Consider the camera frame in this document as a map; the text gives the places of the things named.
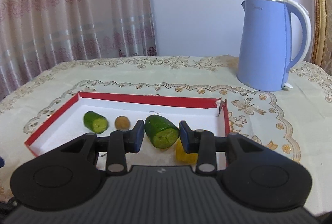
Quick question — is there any brown longan fruit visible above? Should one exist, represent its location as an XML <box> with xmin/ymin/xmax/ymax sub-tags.
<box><xmin>114</xmin><ymin>116</ymin><xmax>131</xmax><ymax>130</ymax></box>

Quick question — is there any green cucumber end piece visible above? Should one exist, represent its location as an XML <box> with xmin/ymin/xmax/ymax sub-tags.
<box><xmin>145</xmin><ymin>115</ymin><xmax>179</xmax><ymax>149</ymax></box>

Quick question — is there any red shallow box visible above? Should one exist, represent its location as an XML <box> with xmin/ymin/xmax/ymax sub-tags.
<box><xmin>25</xmin><ymin>92</ymin><xmax>230</xmax><ymax>156</ymax></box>

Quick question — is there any blue electric kettle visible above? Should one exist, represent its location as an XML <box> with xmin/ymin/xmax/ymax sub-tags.
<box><xmin>237</xmin><ymin>0</ymin><xmax>312</xmax><ymax>92</ymax></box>

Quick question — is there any cream embroidered tablecloth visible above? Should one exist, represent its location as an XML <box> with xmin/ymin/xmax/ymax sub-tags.
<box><xmin>1</xmin><ymin>56</ymin><xmax>331</xmax><ymax>215</ymax></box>

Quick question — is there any pink patterned curtain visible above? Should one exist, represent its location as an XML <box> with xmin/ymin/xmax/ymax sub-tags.
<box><xmin>1</xmin><ymin>0</ymin><xmax>157</xmax><ymax>97</ymax></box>

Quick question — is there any gold padded headboard frame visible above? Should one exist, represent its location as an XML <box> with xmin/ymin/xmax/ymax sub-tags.
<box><xmin>311</xmin><ymin>0</ymin><xmax>331</xmax><ymax>72</ymax></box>

